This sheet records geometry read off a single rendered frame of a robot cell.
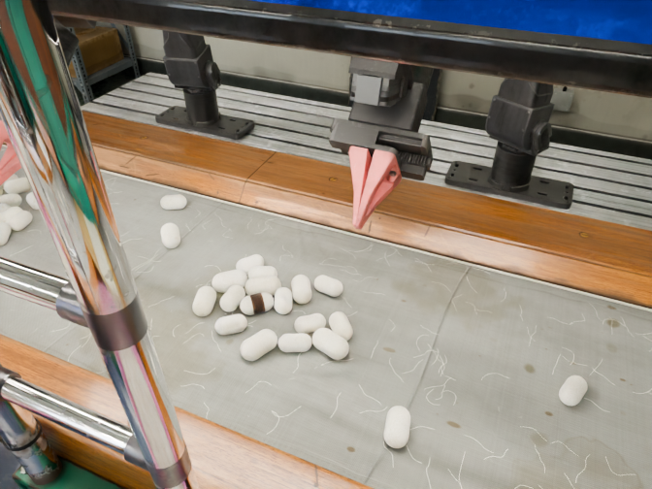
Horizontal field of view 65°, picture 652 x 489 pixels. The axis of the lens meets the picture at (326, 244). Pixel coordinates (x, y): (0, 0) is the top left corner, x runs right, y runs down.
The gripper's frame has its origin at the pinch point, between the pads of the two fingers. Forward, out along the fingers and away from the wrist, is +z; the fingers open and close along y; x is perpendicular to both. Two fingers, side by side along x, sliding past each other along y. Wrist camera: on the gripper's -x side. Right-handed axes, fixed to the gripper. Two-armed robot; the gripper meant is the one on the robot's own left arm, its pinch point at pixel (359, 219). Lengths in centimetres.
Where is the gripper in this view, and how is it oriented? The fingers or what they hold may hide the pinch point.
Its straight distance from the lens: 52.8
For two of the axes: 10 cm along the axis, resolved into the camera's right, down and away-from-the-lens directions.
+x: 2.6, 2.3, 9.4
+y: 9.2, 2.4, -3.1
